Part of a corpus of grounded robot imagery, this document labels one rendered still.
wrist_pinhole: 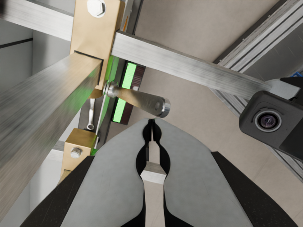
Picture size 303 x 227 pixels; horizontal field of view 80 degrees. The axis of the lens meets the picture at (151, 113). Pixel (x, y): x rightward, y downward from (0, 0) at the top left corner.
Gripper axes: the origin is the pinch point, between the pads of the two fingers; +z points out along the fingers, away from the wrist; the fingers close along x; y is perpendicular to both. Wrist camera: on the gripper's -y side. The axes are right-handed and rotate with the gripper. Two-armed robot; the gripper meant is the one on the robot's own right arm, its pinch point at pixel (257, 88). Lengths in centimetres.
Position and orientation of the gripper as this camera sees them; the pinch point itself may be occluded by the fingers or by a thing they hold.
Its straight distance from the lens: 36.1
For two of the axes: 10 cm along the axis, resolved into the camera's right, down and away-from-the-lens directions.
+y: 9.5, 2.7, 1.6
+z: -0.1, -4.9, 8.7
